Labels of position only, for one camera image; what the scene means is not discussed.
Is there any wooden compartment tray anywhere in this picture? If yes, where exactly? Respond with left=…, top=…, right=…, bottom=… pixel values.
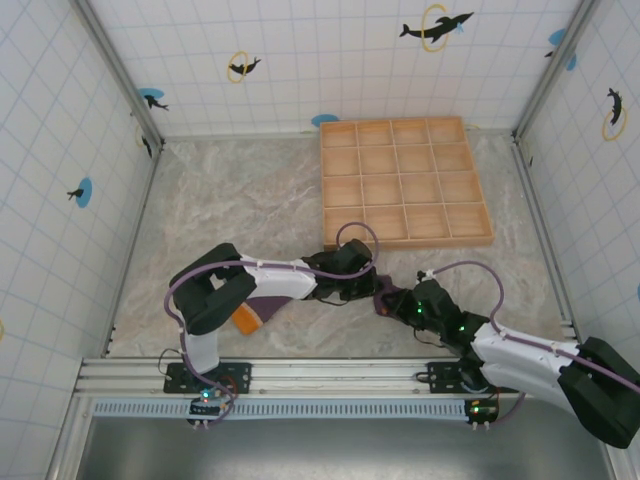
left=318, top=115, right=496, bottom=254

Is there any aluminium frame post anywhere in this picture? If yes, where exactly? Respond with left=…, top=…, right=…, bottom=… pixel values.
left=74, top=0, right=165, bottom=149
left=512, top=0, right=599, bottom=141

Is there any small dolphin ring sticker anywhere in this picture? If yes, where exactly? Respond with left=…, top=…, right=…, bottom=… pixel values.
left=227, top=50, right=263, bottom=84

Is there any aluminium mounting rail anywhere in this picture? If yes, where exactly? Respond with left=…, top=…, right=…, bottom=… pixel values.
left=74, top=357, right=621, bottom=399

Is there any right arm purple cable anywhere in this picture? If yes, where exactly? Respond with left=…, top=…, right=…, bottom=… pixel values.
left=417, top=260, right=640, bottom=429

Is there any large dolphin ring sticker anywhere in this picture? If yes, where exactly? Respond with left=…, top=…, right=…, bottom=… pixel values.
left=398, top=3, right=475, bottom=54

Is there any purple sock orange cuff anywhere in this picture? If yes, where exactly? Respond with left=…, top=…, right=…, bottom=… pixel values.
left=230, top=294, right=292, bottom=336

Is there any purple sock tan toe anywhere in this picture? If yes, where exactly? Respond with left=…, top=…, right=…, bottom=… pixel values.
left=372, top=273, right=402, bottom=317

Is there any controller board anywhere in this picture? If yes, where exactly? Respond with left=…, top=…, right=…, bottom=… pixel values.
left=187, top=387, right=236, bottom=420
left=464, top=397, right=501, bottom=422

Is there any aluminium floor rail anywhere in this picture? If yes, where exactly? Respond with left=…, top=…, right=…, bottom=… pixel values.
left=512, top=138, right=586, bottom=357
left=102, top=143, right=165, bottom=357

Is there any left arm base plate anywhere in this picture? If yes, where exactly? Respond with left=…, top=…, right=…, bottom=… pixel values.
left=163, top=360, right=253, bottom=396

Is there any left controller board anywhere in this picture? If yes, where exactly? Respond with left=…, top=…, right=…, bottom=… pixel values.
left=187, top=387, right=236, bottom=420

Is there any right controller board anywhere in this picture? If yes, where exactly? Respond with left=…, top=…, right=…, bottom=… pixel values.
left=464, top=397, right=501, bottom=422

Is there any steel panel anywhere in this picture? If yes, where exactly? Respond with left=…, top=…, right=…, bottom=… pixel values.
left=74, top=417, right=617, bottom=480

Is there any dolphin blue circle sticker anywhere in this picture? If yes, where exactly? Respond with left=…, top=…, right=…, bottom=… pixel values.
left=137, top=87, right=170, bottom=112
left=66, top=177, right=95, bottom=208

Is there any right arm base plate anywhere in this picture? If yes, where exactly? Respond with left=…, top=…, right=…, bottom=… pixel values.
left=427, top=360, right=501, bottom=395

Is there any slotted cable duct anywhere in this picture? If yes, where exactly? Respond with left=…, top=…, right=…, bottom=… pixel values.
left=92, top=399, right=474, bottom=419

